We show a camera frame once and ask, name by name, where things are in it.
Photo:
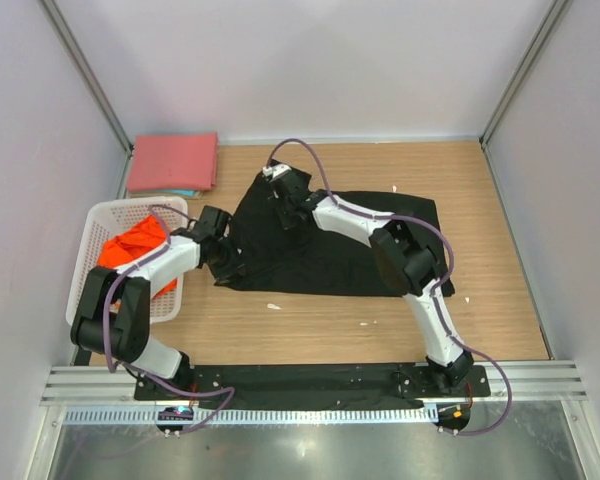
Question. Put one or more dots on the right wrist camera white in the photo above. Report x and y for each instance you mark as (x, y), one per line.
(272, 173)

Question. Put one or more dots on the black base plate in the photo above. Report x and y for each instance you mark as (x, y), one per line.
(366, 386)

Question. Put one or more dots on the white slotted cable duct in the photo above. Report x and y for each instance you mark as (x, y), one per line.
(181, 415)

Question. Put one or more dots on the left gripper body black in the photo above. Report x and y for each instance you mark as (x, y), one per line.
(227, 260)

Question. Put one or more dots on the orange t-shirt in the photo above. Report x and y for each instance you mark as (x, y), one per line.
(136, 242)

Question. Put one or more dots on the aluminium frame rail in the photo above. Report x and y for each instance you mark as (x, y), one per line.
(87, 386)

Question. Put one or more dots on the folded teal t-shirt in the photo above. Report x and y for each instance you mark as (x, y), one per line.
(188, 194)

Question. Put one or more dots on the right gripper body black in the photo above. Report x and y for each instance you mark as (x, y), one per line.
(284, 209)

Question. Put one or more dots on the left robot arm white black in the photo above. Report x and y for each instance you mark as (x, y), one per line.
(113, 312)

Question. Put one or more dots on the white plastic basket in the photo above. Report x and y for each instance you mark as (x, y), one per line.
(107, 220)

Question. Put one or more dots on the folded pink t-shirt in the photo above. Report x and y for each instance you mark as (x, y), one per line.
(174, 162)

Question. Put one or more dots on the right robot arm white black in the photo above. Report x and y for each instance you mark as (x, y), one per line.
(405, 263)

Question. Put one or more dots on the black t-shirt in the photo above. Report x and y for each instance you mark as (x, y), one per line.
(302, 260)

